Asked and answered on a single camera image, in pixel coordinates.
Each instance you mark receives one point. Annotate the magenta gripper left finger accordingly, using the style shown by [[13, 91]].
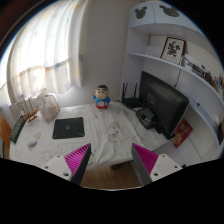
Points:
[[72, 166]]

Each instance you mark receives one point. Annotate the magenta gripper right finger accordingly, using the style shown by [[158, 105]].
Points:
[[150, 166]]

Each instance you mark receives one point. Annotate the black mouse pad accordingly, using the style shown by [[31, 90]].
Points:
[[68, 128]]

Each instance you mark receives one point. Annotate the white computer mouse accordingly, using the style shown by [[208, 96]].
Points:
[[32, 142]]

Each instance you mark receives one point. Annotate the red book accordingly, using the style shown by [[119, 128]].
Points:
[[182, 132]]

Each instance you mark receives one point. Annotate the black wifi router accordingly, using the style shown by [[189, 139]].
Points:
[[131, 103]]

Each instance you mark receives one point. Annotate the white translucent bag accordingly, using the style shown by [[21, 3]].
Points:
[[49, 107]]

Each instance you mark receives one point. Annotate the black computer monitor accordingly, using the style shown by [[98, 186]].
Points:
[[165, 102]]

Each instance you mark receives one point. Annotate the dark keyboard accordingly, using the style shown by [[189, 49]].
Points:
[[17, 129]]

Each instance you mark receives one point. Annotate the cartoon boy figurine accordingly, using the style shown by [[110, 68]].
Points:
[[101, 97]]

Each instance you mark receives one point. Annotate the wooden rack with white items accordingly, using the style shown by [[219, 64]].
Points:
[[27, 108]]

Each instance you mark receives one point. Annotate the white sheer curtain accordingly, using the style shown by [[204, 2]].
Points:
[[46, 54]]

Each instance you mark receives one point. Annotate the framed calligraphy picture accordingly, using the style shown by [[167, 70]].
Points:
[[173, 50]]

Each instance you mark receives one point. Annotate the white wall shelf unit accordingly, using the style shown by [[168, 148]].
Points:
[[199, 75]]

